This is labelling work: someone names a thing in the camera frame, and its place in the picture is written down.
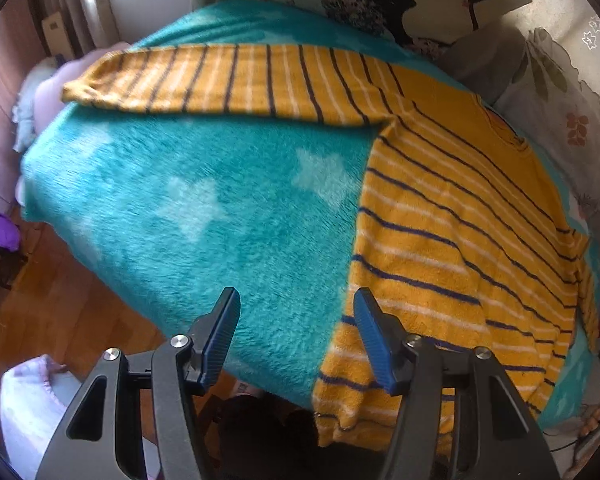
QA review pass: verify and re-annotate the yellow striped knit sweater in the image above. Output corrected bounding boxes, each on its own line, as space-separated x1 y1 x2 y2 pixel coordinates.
60 42 600 453

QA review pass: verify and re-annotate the white lilac storage bin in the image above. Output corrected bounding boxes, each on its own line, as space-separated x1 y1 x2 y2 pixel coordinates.
0 354 81 479

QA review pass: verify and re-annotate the teal cartoon fleece blanket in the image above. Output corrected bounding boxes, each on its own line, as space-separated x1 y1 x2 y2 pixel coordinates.
21 0 600 448

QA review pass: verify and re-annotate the pink shell chair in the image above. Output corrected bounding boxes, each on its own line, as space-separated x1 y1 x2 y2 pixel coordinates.
32 41 130 143

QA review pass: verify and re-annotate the white floral leaf pillow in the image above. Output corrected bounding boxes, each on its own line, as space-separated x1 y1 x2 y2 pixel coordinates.
494 28 600 214

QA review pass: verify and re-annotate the light blue plush toy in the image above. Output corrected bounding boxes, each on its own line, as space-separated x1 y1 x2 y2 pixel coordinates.
12 58 58 154

